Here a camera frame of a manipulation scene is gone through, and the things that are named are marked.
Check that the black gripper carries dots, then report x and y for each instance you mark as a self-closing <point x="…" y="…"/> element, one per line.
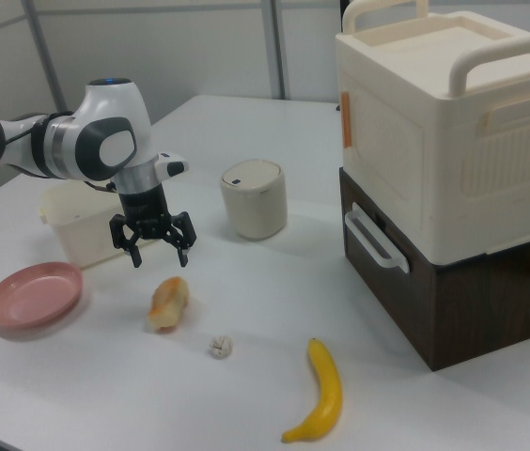
<point x="145" y="209"/>

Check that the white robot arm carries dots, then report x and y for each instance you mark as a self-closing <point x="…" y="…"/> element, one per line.
<point x="105" y="122"/>

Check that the white plastic bin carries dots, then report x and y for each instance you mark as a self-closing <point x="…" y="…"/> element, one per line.
<point x="82" y="235"/>

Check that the small beige trash can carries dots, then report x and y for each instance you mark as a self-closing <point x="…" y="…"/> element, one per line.
<point x="255" y="206"/>

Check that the small white crumpled ball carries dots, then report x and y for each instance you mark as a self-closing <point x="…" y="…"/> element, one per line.
<point x="220" y="347"/>

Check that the pink plate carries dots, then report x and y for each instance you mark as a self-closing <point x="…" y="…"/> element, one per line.
<point x="30" y="296"/>

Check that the yellow banana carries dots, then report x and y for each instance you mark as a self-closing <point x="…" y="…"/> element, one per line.
<point x="326" y="390"/>

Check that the dark brown drawer box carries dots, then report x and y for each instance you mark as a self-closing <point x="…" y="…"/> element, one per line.
<point x="481" y="310"/>

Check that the grey partition post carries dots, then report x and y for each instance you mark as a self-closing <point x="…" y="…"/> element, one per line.
<point x="280" y="47"/>
<point x="44" y="51"/>

